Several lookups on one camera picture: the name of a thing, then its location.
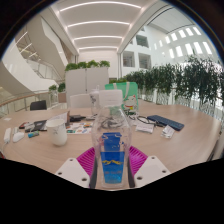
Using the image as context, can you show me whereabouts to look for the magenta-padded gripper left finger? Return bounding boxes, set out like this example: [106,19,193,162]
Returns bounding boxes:
[54,146,101,189]

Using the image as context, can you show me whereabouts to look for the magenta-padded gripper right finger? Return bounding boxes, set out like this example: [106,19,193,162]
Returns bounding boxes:
[127,145,172,189]

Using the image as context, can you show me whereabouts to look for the white paper slip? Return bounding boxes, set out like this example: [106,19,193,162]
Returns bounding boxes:
[134,122,155,135]

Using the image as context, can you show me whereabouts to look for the colourful printed leaflet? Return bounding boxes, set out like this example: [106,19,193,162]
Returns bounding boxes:
[65,121,95,135]

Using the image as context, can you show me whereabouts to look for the black cable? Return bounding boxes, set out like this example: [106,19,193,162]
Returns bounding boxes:
[128,114,158,128]

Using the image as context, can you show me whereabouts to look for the row of green hedge plants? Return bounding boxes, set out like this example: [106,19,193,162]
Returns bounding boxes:
[109,55,224,116]

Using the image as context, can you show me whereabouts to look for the small red-black case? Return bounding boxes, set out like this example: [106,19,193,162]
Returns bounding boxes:
[18,121,31,130]

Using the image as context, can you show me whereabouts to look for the white power strip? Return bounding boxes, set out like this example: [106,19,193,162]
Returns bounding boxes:
[2,127,13,145]

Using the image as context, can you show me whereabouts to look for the white mug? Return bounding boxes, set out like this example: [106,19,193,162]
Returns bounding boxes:
[45,118,69,147]

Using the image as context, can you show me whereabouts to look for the black notebook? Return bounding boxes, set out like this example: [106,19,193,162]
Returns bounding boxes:
[24,119,48,134]

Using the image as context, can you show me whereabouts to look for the black wallet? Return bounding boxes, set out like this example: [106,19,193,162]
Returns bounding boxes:
[68,114,87,123]

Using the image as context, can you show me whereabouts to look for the white computer mouse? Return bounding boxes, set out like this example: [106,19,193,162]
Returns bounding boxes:
[12,131,26,144]

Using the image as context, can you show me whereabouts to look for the empty clear bottle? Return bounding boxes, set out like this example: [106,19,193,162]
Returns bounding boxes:
[88,86,101,116]

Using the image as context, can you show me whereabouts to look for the clear blue-labelled water bottle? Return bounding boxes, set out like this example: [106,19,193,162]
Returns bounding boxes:
[90,89,132,191]

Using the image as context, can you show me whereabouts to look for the white planter cabinet with plants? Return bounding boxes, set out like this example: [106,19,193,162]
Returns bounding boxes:
[64,59,111,101]

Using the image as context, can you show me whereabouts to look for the ceiling strip lights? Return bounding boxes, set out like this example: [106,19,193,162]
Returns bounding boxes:
[59,0,143,52]

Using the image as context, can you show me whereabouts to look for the black chair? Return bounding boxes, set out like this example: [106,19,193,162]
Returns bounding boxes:
[29,99,48,111]

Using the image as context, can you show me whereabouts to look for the green cat-print tote bag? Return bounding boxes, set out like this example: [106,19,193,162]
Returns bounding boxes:
[104,81,140,113]

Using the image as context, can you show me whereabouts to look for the small green-blue pack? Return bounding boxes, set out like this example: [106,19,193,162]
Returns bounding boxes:
[27,131,40,139]

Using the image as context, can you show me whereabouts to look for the small clear plastic packet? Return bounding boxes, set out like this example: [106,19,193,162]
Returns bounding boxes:
[161,125,176,139]

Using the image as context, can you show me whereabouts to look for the small brown planter with plants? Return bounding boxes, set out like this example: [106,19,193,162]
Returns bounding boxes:
[48,82,67,104]

